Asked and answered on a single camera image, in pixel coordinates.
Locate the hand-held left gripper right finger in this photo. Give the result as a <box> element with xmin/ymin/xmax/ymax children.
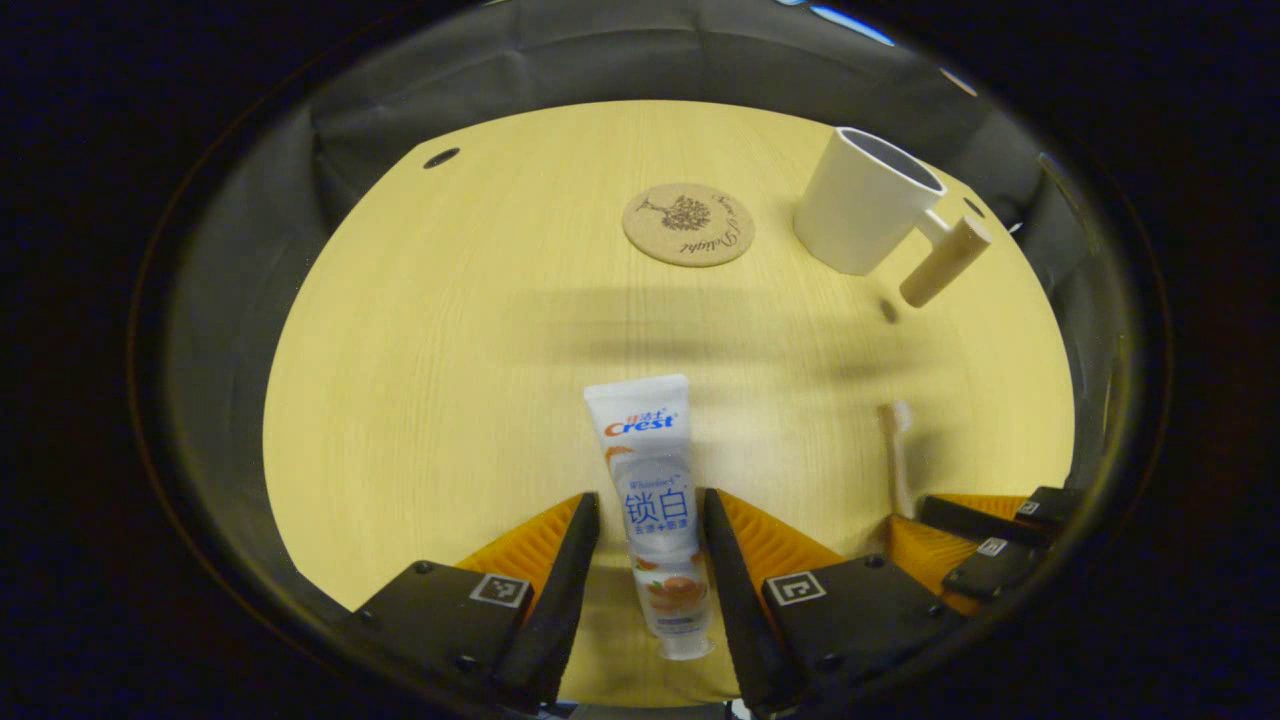
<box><xmin>700</xmin><ymin>487</ymin><xmax>966</xmax><ymax>716</ymax></box>

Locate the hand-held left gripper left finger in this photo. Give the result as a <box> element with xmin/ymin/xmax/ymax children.
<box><xmin>335</xmin><ymin>490</ymin><xmax>603</xmax><ymax>713</ymax></box>

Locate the beige toothbrush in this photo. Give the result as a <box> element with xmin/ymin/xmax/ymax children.
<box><xmin>878</xmin><ymin>400</ymin><xmax>916</xmax><ymax>521</ymax></box>

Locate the white toothpaste tube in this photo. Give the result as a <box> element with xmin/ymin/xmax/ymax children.
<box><xmin>583</xmin><ymin>374</ymin><xmax>716</xmax><ymax>661</ymax></box>

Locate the white cup with wooden handle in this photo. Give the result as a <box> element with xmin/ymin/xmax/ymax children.
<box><xmin>794</xmin><ymin>126</ymin><xmax>994</xmax><ymax>309</ymax></box>

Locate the round cork coaster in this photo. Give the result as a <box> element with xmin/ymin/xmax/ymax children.
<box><xmin>622</xmin><ymin>182</ymin><xmax>756</xmax><ymax>268</ymax></box>

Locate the light wooden desktop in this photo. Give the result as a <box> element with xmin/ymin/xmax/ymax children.
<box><xmin>262</xmin><ymin>100</ymin><xmax>1076</xmax><ymax>706</ymax></box>

